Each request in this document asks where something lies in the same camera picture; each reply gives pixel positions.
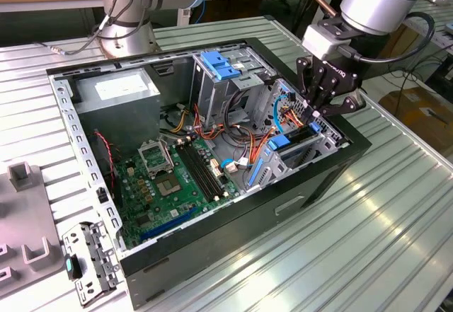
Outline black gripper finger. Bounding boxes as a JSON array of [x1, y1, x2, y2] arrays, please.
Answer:
[[296, 57, 327, 119], [316, 71, 366, 119]]

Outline orange red power wire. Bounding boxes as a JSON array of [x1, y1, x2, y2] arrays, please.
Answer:
[[247, 103, 312, 171]]

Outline blue data wire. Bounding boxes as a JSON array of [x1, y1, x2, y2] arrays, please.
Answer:
[[219, 95, 290, 171]]

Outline hard disk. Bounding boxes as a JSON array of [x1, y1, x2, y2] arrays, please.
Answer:
[[247, 122, 321, 188]]

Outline grey metal disk bay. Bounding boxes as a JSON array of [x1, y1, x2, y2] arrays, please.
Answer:
[[243, 77, 352, 191]]

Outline large cardboard box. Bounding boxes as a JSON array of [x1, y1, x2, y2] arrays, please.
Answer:
[[378, 87, 453, 150]]

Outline blue plastic drive latch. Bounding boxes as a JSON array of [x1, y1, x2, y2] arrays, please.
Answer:
[[200, 51, 242, 82]]

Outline grey optical drive cage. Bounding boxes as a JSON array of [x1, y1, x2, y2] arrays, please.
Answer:
[[190, 45, 277, 129]]

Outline metal slat side table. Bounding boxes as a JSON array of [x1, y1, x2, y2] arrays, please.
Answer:
[[403, 0, 453, 50]]

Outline RAM slot white latches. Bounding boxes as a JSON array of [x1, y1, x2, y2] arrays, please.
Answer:
[[180, 140, 219, 200], [190, 137, 229, 196]]

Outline RAM slot black latches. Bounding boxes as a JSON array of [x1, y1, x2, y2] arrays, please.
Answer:
[[185, 138, 224, 198], [176, 141, 215, 202]]

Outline metal socket cover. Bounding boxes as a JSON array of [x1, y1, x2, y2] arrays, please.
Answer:
[[137, 138, 175, 180]]

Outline CPU socket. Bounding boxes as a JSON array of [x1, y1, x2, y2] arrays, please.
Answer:
[[155, 172, 183, 198]]

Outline green motherboard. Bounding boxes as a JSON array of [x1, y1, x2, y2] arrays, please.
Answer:
[[113, 137, 241, 251]]

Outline black open PC case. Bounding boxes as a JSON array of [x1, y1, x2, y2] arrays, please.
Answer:
[[45, 37, 372, 311]]

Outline grey power supply unit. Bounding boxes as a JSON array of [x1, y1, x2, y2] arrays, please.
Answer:
[[72, 67, 162, 157]]

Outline long blue expansion slot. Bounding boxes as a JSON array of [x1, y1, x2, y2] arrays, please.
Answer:
[[139, 207, 197, 244]]

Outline black case fan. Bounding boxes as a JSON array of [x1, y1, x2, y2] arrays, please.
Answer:
[[92, 131, 123, 209]]

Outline grey metal slot retainer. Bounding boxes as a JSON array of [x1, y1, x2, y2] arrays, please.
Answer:
[[62, 219, 121, 308]]

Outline black teal latch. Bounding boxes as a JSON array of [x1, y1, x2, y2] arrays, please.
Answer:
[[65, 253, 84, 279]]

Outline grey parts rack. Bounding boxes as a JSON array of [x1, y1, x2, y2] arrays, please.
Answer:
[[0, 161, 77, 299]]

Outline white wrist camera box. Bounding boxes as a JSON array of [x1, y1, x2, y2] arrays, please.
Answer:
[[302, 24, 351, 60]]

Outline thick black cable bundle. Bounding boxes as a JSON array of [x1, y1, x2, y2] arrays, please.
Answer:
[[222, 87, 258, 150]]

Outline thick black camera cable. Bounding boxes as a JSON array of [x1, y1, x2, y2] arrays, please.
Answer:
[[339, 11, 436, 64]]

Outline orange red wire bundle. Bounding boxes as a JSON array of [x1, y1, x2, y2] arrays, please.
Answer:
[[193, 103, 258, 150]]

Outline white wire connector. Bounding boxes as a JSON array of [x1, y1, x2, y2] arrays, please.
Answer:
[[226, 159, 248, 174]]

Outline yellow orange wire bundle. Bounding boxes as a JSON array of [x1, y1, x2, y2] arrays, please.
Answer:
[[169, 108, 197, 132]]

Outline wire locking lever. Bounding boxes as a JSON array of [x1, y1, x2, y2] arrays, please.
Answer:
[[159, 137, 176, 173]]

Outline grey cable metal connector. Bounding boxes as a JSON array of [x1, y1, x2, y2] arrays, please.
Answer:
[[37, 0, 130, 57]]

